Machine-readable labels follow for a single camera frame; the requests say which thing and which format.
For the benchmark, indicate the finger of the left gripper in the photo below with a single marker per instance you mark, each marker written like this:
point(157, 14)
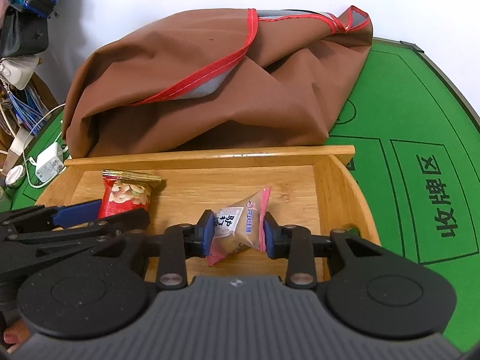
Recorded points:
point(58, 216)
point(44, 241)

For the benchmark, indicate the brown cloth bag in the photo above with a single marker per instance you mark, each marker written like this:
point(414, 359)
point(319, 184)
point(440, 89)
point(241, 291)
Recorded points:
point(218, 79)

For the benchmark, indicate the bamboo serving tray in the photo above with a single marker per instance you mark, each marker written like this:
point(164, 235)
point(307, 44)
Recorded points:
point(310, 185)

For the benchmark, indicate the pink pastry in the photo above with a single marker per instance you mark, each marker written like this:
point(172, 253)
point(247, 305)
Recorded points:
point(240, 226)

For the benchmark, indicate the white paper bag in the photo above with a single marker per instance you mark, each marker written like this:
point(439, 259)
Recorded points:
point(12, 148)

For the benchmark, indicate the small round white lid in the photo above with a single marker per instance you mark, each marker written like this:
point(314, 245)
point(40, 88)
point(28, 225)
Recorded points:
point(15, 176)

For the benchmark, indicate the person left hand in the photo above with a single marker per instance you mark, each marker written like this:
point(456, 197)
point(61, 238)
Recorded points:
point(15, 335)

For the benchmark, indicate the small white beige purse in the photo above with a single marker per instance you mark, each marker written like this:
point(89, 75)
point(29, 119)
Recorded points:
point(18, 71)

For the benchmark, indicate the white power adapter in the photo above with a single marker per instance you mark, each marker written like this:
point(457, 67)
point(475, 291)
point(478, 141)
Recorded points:
point(49, 163)

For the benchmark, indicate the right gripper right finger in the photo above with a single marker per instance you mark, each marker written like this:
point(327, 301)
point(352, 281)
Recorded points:
point(299, 247)

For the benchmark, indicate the red pistachio snack bag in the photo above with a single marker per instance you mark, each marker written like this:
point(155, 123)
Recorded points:
point(127, 191)

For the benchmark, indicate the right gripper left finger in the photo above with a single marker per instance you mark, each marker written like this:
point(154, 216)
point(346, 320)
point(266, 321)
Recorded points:
point(177, 244)

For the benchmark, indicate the black hanging bag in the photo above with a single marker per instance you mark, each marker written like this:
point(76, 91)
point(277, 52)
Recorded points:
point(23, 33)

